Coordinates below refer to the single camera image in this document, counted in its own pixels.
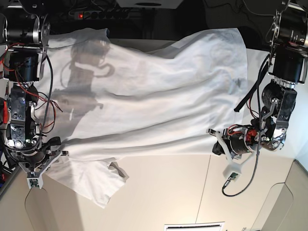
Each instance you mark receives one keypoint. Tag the white t-shirt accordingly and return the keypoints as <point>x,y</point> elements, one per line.
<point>118,102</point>

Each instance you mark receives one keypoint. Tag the white power strip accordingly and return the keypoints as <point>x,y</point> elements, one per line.
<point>100,15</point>

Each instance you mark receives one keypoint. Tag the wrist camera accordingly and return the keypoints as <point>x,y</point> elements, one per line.
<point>35,183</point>
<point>232,173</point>

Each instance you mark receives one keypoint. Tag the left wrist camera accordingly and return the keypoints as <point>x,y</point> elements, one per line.
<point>232,173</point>

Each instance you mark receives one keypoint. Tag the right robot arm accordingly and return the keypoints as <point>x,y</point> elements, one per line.
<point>25,28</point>

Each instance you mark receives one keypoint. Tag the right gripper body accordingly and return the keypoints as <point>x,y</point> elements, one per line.
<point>35,162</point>

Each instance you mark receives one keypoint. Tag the orange handled screwdriver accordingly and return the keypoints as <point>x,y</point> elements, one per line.
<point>4,114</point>

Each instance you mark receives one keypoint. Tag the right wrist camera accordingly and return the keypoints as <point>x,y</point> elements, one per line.
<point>35,183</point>

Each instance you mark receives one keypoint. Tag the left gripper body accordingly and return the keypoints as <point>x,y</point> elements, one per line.
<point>240,144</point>

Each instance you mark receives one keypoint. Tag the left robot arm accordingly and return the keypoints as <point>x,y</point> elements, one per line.
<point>287,63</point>

